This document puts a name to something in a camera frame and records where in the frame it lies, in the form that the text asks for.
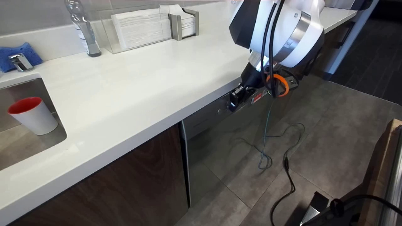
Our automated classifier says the white cup with red inside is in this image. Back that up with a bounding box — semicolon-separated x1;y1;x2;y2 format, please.
7;96;59;136

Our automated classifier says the grey metal napkin holder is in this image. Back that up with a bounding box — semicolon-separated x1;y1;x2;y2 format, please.
168;8;199;41

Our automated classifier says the grey cable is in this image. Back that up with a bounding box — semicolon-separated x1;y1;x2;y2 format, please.
258;100;274;170

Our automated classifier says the black cabinet door handle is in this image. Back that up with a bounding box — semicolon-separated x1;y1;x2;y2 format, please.
337;21;356;50

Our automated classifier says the steel sink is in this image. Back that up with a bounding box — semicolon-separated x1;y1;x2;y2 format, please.
0;73;68;172

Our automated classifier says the blue sponge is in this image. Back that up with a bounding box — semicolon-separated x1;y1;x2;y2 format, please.
0;42;43;73

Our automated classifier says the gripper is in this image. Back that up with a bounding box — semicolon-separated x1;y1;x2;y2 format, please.
228;62;268;113

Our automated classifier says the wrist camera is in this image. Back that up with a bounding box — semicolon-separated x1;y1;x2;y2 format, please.
264;68;299;95

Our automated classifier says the clear plastic towel holder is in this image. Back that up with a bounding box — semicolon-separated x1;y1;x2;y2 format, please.
93;4;173;55

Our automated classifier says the chrome tap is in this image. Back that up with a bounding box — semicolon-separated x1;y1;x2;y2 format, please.
8;53;35;73

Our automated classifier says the stack of white paper towels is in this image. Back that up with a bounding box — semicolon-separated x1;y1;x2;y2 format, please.
111;8;172;50

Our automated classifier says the black cable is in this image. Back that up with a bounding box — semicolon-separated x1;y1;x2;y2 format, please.
269;123;306;226
329;194;402;218

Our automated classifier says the dark wood cabinet door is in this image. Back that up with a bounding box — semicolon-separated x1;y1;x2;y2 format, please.
9;123;189;226
310;19;357;76

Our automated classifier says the stainless steel dishwasher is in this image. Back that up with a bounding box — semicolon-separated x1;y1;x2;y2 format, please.
179;74;315;209

